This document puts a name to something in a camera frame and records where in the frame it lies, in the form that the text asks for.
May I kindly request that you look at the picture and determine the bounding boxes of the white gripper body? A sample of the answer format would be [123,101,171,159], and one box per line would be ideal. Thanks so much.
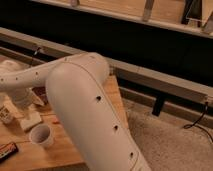
[10,89,33,109]

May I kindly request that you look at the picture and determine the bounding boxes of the white sponge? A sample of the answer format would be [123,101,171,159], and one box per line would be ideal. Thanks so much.
[20,111,42,132]

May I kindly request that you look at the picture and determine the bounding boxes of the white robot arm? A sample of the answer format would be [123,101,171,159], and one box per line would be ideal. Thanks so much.
[0,52,151,171]

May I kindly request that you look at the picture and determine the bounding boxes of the dark purple ceramic bowl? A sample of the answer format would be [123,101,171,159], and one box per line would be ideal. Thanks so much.
[33,87,48,104]

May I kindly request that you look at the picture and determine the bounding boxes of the white paper cup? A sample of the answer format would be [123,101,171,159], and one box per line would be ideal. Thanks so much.
[29,124,54,148]

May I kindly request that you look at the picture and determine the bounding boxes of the orange carrot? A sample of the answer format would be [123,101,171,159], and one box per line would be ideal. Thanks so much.
[52,119,60,124]

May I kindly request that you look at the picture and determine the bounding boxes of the wooden board table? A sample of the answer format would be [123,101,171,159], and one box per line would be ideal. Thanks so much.
[0,75,130,171]

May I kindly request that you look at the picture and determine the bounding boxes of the dark snack bar wrapper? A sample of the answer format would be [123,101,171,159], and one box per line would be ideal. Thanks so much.
[0,142,19,163]

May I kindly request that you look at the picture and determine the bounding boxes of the black cable right floor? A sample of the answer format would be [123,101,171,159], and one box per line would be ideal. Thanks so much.
[182,101,213,143]

